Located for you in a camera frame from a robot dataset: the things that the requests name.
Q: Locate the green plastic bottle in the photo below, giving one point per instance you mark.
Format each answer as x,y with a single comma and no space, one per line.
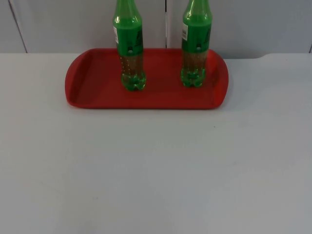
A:
129,36
196,34

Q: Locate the red plastic tray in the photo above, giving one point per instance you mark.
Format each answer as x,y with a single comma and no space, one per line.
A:
165,95

